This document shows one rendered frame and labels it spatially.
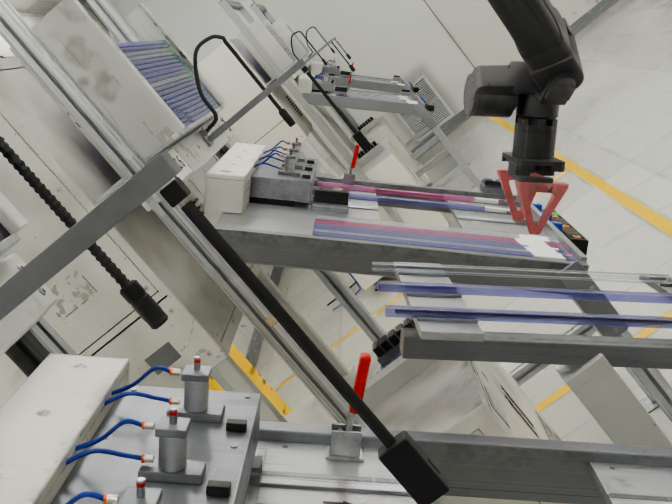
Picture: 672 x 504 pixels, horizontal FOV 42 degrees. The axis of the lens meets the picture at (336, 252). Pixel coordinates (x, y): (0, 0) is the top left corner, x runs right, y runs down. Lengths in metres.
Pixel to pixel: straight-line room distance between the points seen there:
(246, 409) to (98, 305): 0.93
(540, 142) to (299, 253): 0.59
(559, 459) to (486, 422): 0.84
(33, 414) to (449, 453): 0.41
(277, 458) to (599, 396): 0.49
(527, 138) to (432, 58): 7.06
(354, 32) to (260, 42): 3.04
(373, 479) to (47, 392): 0.31
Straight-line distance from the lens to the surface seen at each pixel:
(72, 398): 0.82
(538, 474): 0.95
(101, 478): 0.73
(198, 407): 0.81
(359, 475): 0.86
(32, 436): 0.76
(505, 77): 1.20
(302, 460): 0.88
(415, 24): 8.25
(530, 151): 1.22
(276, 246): 1.64
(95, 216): 0.51
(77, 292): 1.74
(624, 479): 0.94
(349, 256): 1.64
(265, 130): 5.20
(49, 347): 0.95
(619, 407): 1.22
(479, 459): 0.93
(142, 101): 1.75
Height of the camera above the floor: 1.34
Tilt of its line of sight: 11 degrees down
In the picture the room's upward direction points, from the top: 40 degrees counter-clockwise
